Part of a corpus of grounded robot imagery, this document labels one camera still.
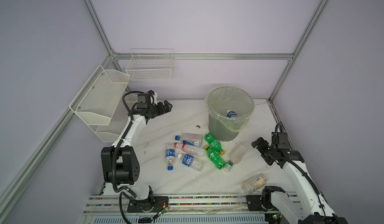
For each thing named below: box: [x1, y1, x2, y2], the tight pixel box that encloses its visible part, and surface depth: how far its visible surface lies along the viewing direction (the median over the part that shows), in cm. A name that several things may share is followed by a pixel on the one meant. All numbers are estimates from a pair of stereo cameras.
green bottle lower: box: [204, 145, 226, 170], surface depth 88 cm
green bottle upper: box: [204, 132, 225, 156], surface depth 92 cm
